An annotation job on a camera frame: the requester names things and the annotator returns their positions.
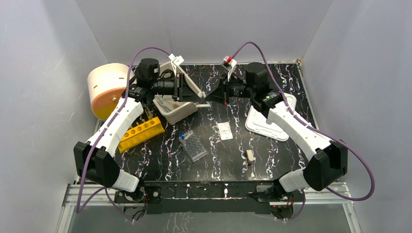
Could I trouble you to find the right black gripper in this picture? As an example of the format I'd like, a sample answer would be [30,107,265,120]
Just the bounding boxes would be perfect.
[205,73,255,106]

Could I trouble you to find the beige plastic bin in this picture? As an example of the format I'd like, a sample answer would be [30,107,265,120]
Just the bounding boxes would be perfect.
[152,61,206,125]

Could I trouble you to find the white paper packet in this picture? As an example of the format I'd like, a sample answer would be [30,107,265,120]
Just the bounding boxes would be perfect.
[217,122,233,141]

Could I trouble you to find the white bin lid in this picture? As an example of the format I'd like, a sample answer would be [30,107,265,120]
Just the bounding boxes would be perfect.
[245,93,297,142]

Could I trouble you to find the yellow test tube rack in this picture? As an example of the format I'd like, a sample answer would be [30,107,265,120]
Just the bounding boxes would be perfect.
[118,117,165,153]

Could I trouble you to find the clear acrylic tube rack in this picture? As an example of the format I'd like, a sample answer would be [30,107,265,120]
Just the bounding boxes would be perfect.
[179,130,207,163]

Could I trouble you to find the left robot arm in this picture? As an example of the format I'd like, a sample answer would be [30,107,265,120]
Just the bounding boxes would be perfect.
[74,54,204,202]

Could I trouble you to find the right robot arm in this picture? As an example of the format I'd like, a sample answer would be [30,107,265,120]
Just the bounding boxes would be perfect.
[206,62,348,201]

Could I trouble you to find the cream and orange cylinder appliance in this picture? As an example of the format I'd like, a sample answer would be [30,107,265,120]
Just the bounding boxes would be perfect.
[87,63,129,121]

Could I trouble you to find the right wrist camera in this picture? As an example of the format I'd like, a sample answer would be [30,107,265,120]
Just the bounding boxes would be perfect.
[220,56,237,82]

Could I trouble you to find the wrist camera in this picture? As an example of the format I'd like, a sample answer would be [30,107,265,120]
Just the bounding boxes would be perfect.
[168,53,184,76]
[220,56,237,82]

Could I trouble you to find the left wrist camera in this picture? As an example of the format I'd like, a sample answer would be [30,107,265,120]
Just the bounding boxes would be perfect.
[168,53,184,76]

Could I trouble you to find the black mounting base rail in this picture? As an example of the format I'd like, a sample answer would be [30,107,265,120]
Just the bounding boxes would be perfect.
[114,181,303,216]

